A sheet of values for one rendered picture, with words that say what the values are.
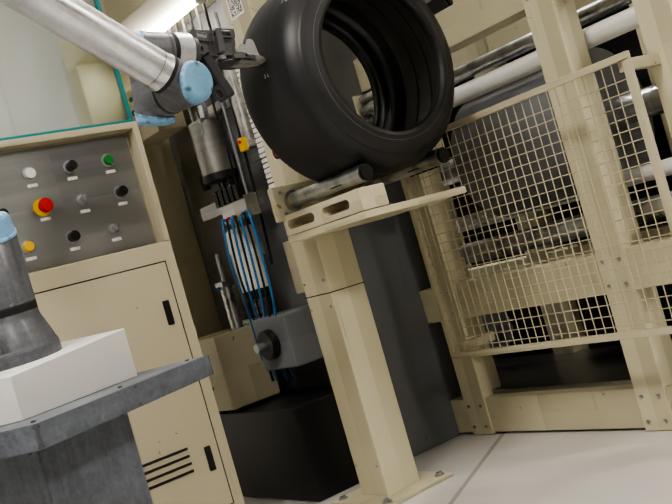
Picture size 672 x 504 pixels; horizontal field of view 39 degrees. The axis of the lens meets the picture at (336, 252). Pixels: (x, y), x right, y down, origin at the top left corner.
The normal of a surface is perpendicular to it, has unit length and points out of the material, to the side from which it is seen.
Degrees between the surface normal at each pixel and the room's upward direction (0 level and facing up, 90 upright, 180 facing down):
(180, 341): 90
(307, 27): 85
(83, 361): 90
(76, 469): 90
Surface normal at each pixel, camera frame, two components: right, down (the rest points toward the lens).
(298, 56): -0.20, -0.04
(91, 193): 0.58, -0.17
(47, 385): 0.88, -0.26
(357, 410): -0.77, 0.22
